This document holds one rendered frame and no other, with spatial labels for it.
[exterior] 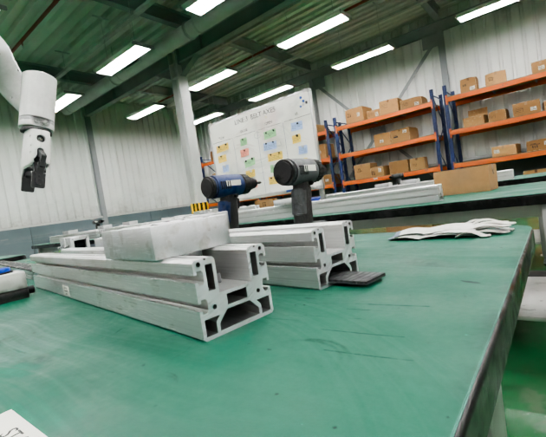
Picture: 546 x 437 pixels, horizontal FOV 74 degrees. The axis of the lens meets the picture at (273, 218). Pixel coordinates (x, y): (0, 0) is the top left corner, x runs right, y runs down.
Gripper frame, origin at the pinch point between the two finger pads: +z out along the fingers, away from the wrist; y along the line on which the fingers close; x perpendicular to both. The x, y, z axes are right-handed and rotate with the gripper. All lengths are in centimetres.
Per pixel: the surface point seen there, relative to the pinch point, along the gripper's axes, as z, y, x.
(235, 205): 5, -43, -36
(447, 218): 2, -60, -158
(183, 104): -345, 620, -460
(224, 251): 18, -80, -1
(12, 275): 23.0, -19.2, 7.5
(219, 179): -1, -43, -30
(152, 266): 20, -74, 6
